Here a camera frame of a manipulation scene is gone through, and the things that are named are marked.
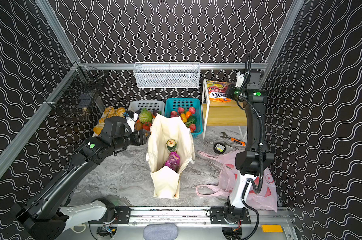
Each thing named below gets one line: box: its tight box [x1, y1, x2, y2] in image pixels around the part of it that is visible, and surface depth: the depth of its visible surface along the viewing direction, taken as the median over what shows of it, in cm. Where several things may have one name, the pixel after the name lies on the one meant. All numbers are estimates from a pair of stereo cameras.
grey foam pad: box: [143, 223, 179, 240], surface depth 69 cm
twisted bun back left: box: [104, 106, 115, 119], surface depth 118 cm
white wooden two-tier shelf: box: [201, 79, 248, 140], surface depth 84 cm
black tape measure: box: [213, 142, 226, 155], surface depth 100 cm
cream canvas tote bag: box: [146, 113, 196, 200], surface depth 79 cm
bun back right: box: [116, 107, 126, 119], surface depth 117 cm
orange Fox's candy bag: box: [206, 80, 231, 103], surface depth 83 cm
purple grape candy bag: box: [165, 151, 181, 173], surface depth 85 cm
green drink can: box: [166, 139, 177, 154], surface depth 92 cm
